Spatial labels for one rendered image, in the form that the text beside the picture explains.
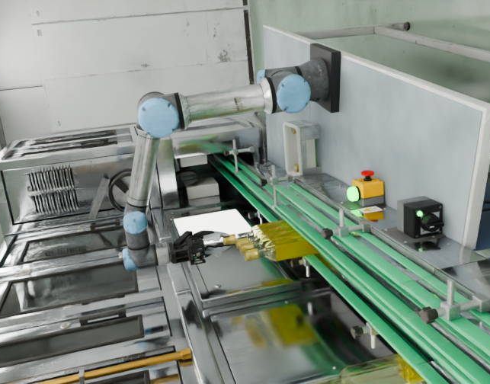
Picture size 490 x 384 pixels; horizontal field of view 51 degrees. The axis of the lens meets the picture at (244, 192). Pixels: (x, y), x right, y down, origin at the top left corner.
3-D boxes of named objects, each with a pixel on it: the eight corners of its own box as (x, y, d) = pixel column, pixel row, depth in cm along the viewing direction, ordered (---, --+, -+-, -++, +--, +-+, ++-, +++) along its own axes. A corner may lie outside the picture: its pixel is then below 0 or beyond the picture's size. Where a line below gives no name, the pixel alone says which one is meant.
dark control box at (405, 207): (425, 224, 134) (396, 229, 132) (425, 195, 132) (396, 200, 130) (444, 234, 126) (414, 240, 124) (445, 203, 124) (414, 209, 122)
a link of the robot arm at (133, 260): (122, 253, 165) (126, 276, 168) (155, 248, 168) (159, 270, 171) (121, 243, 173) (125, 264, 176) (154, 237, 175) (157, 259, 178)
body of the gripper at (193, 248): (208, 263, 173) (172, 269, 171) (203, 251, 181) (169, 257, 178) (206, 242, 170) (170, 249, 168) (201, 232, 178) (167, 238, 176)
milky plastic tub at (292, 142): (305, 171, 217) (286, 174, 215) (302, 119, 211) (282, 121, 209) (321, 180, 200) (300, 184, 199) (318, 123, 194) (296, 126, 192)
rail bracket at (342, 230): (366, 228, 140) (320, 236, 137) (365, 203, 138) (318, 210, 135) (373, 232, 136) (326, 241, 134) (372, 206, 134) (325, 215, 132)
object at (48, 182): (166, 178, 339) (24, 200, 320) (158, 123, 329) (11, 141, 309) (180, 207, 273) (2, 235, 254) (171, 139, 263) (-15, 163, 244)
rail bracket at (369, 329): (397, 336, 132) (350, 347, 129) (397, 312, 130) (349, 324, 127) (405, 344, 128) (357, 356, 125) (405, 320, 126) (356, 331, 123)
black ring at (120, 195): (152, 207, 269) (111, 214, 265) (147, 168, 264) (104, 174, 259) (153, 209, 265) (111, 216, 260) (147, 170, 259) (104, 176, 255)
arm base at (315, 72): (314, 52, 181) (287, 55, 179) (330, 65, 169) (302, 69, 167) (312, 92, 189) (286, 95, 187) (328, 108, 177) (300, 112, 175)
